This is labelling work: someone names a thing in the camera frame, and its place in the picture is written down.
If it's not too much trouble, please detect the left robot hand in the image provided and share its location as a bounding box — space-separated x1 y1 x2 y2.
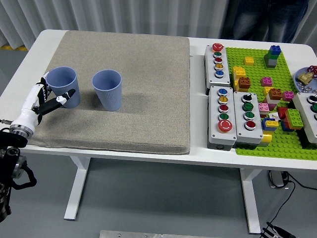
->
12 71 76 132

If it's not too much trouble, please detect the grey push-button control box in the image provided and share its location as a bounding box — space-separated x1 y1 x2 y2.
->
292 92 317 145

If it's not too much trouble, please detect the grey power strip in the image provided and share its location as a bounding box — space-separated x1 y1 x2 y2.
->
266 170 289 189

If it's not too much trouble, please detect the grey selector switch control box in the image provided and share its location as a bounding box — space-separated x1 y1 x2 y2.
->
233 91 264 149

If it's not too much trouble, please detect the blue dish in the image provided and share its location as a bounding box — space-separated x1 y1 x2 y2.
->
294 67 317 94

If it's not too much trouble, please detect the white table leg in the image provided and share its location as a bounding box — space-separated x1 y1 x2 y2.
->
63 155 91 221
239 168 261 234

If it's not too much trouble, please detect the yellow and grey toy brick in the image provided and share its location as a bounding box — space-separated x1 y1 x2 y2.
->
262 132 273 147

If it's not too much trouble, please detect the large green toy brick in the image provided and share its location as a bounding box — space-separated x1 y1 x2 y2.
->
285 108 304 128

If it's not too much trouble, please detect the cream toy brick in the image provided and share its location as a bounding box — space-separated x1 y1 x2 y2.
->
264 95 280 112

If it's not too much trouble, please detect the multicolour toy brick stack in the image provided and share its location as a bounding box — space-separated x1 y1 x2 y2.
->
281 119 299 132

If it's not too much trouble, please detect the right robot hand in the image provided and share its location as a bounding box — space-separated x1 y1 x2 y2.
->
260 222 298 238

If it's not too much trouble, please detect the green studded baseplate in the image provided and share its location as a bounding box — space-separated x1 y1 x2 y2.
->
224 46 317 161

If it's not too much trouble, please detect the yellow toy brick stack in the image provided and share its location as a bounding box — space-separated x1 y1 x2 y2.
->
232 66 247 91

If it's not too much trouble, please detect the blue ribbed plastic cup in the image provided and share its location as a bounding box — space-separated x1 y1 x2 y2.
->
91 69 123 112
46 66 81 109

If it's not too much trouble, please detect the person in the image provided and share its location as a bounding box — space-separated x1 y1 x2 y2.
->
229 0 310 44

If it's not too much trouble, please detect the grey-brown fabric mat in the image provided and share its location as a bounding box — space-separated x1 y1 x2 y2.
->
26 30 191 155

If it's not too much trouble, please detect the blue and yellow toy brick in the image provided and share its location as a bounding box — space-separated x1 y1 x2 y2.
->
262 118 279 132

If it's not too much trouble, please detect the white pleated curtain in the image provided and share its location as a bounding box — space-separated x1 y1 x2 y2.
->
0 0 317 54

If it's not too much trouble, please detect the grey five-button control box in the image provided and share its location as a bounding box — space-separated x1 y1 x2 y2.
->
203 44 231 96
207 85 237 151

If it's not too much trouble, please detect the brown toy brick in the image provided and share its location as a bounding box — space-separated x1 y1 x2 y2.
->
238 76 251 89
268 88 282 100

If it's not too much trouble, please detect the black power cable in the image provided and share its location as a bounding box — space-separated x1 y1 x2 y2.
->
287 173 317 191
268 172 297 224

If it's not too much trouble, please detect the red toy brick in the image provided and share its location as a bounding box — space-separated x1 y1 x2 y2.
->
276 106 289 119

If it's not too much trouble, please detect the brass pipe fitting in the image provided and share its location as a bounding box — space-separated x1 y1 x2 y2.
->
297 71 313 84

